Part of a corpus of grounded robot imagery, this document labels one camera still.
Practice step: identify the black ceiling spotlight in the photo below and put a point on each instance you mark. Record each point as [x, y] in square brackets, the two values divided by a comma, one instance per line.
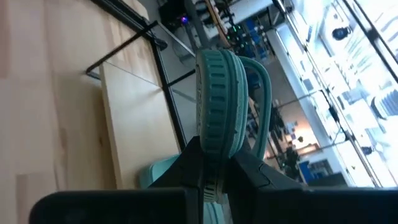
[341, 33]

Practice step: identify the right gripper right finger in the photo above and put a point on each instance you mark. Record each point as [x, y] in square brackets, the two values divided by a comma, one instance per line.
[311, 208]

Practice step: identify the black aluminium rig frame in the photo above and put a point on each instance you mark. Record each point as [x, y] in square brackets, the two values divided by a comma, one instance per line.
[161, 44]

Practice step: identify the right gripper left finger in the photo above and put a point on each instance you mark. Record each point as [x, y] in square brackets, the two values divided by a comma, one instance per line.
[124, 208]

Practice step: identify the black computer with glowing light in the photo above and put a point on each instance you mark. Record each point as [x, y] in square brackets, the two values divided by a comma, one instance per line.
[174, 12]

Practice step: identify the black-framed wooden shelf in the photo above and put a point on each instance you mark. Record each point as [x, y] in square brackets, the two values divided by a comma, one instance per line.
[136, 124]

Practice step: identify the teal rubber slide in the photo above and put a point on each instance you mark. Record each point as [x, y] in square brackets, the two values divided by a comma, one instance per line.
[155, 174]
[220, 102]

